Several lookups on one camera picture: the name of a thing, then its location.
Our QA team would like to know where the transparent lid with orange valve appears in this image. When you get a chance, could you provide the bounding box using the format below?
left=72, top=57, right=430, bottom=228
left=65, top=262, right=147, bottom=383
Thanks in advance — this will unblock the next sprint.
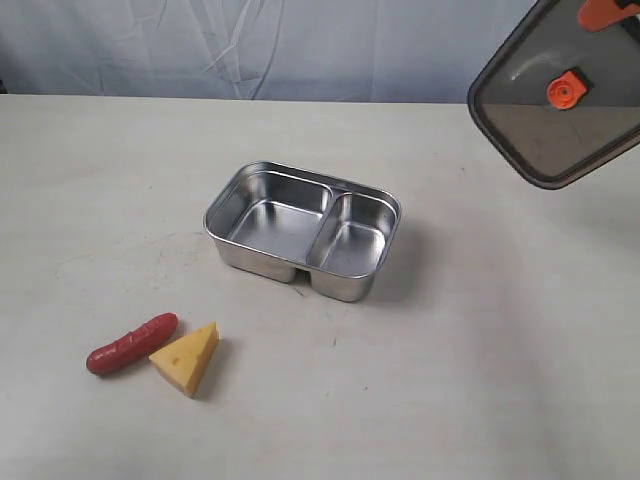
left=467, top=0, right=639, bottom=189

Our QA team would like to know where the stainless steel lunch box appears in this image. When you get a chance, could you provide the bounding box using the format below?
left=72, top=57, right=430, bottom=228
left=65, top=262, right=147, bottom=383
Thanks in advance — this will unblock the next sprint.
left=203, top=161, right=402, bottom=302

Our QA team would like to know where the yellow toy cheese wedge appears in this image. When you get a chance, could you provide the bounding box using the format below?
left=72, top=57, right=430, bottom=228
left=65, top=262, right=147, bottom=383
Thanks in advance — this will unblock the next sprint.
left=149, top=322, right=220, bottom=398

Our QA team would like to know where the red toy sausage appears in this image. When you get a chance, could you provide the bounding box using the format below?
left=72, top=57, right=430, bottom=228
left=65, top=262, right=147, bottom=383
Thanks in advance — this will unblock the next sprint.
left=86, top=313, right=179, bottom=376

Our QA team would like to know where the grey backdrop cloth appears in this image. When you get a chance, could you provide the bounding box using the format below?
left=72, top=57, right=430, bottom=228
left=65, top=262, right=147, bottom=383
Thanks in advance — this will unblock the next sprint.
left=1, top=1, right=530, bottom=103

